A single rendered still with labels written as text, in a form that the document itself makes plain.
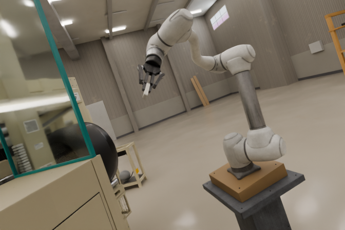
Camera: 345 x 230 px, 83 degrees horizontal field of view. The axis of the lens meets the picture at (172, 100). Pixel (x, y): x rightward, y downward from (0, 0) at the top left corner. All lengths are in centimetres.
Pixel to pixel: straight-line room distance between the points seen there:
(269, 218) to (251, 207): 30
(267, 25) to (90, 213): 1104
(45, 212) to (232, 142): 108
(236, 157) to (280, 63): 996
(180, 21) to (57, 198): 80
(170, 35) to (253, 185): 101
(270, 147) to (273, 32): 1035
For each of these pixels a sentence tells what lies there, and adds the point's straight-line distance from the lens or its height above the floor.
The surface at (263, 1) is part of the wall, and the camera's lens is 1176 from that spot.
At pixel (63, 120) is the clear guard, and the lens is 91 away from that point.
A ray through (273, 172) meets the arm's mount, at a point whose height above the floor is 71.
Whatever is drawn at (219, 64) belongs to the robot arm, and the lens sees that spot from 138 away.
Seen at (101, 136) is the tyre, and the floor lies 129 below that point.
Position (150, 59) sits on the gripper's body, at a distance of 91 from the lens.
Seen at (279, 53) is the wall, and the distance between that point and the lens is 1131.
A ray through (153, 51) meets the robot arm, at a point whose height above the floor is 162.
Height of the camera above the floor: 139
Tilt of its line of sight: 1 degrees down
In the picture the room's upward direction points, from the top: 20 degrees counter-clockwise
